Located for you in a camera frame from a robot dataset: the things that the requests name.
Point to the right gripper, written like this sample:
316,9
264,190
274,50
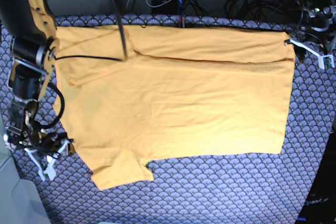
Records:
43,148

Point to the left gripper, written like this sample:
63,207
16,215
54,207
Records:
319,24

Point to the yellow T-shirt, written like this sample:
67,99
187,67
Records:
182,92

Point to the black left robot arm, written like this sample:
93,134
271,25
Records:
303,37

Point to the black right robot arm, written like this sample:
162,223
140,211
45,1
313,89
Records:
34,47

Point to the white plastic bin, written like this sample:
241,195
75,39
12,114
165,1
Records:
20,200

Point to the red and black clamp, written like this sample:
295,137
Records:
182,22

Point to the blue fan-patterned tablecloth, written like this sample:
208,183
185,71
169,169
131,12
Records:
245,188

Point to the black OpenArm box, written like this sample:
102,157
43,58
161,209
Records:
319,206

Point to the blue clamp handle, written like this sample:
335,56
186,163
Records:
180,5

